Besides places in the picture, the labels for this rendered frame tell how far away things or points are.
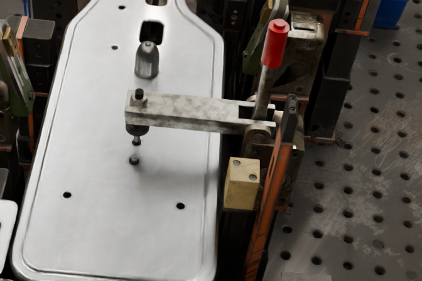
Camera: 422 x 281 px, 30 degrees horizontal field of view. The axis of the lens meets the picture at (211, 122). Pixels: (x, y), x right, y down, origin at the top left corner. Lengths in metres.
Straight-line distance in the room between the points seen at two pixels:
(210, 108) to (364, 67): 0.71
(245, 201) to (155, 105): 0.15
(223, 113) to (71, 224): 0.21
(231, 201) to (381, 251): 0.46
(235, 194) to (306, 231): 0.42
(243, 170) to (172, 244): 0.11
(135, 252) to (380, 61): 0.86
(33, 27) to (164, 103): 0.29
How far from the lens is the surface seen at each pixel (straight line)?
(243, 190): 0.87
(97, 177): 0.93
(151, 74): 1.04
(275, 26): 0.82
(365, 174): 1.39
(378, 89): 1.54
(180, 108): 0.91
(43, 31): 1.12
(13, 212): 0.90
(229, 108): 0.91
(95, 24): 1.11
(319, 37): 1.04
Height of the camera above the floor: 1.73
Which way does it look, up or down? 48 degrees down
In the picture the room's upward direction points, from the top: 9 degrees clockwise
